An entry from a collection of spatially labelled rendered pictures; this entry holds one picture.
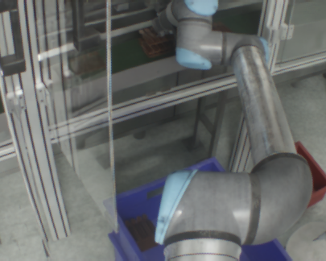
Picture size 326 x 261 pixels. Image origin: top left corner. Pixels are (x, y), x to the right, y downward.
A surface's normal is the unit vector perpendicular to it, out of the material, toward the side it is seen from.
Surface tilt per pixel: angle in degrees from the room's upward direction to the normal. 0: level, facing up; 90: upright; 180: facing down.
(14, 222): 0
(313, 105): 0
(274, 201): 28
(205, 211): 11
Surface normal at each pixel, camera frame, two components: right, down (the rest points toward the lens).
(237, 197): 0.04, -0.48
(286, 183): 0.28, -0.59
